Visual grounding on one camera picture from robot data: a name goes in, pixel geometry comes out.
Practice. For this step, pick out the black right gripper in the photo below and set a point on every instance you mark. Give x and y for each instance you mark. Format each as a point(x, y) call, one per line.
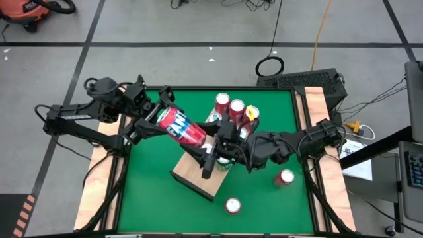
point(231, 145)

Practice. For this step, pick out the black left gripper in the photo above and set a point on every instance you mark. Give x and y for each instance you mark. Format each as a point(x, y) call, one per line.
point(137, 96)

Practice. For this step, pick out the blue silver Red Bull can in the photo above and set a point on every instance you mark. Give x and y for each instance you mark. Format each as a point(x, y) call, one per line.
point(215, 117)
point(244, 133)

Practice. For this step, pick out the red Fanta soda can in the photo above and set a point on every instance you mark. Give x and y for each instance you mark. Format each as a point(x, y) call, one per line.
point(233, 205)
point(256, 117)
point(237, 105)
point(222, 98)
point(286, 176)
point(181, 129)

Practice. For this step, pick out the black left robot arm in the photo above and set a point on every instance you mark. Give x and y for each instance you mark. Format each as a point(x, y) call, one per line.
point(86, 112)

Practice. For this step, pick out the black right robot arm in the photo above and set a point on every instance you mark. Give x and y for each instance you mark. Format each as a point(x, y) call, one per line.
point(297, 143)

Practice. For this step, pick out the green mat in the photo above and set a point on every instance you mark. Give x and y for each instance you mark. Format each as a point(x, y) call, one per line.
point(198, 88)

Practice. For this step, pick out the yellow tape tag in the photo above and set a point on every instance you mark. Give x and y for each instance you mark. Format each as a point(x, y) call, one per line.
point(251, 112)

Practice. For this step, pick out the light wooden side board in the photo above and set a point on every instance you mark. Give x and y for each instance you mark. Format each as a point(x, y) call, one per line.
point(92, 185)
point(342, 198)

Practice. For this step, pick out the white printed paper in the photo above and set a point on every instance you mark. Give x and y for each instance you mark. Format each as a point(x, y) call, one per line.
point(360, 168)

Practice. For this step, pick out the black desk beam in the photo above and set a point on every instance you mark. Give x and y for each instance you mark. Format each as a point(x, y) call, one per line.
point(373, 150)

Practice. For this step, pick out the orange shop vacuum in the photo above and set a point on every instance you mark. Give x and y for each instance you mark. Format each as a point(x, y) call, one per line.
point(23, 10)

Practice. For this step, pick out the dark grey desk surface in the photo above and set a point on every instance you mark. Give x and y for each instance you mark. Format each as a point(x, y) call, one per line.
point(370, 185)

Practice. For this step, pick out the black orange striped floor mat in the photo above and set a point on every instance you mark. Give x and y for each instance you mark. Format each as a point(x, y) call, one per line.
point(8, 215)

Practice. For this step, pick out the black caster wheel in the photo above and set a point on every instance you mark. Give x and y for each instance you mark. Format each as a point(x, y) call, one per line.
point(390, 230)

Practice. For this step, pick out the black keyboard with blue keys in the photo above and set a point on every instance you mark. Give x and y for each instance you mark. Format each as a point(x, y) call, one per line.
point(416, 170)

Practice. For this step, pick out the flat computer monitor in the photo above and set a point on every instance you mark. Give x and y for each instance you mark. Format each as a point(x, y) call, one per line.
point(414, 99)

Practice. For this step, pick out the grey keyboard stand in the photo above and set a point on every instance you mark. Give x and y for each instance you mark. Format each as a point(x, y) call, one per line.
point(413, 205)

